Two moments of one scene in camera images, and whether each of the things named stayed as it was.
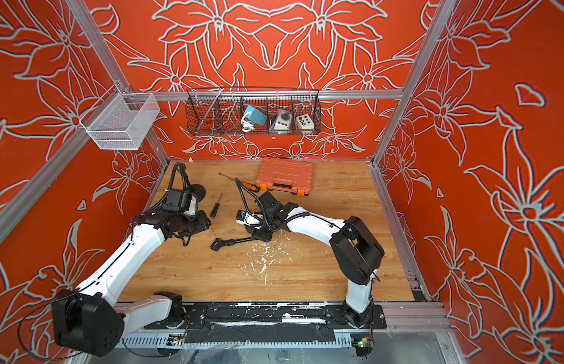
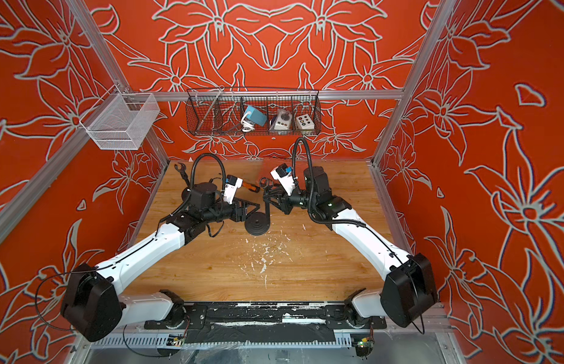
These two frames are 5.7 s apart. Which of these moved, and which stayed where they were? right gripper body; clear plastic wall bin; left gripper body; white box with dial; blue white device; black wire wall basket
Moved: right gripper body; left gripper body
Stayed: white box with dial; blue white device; black wire wall basket; clear plastic wall bin
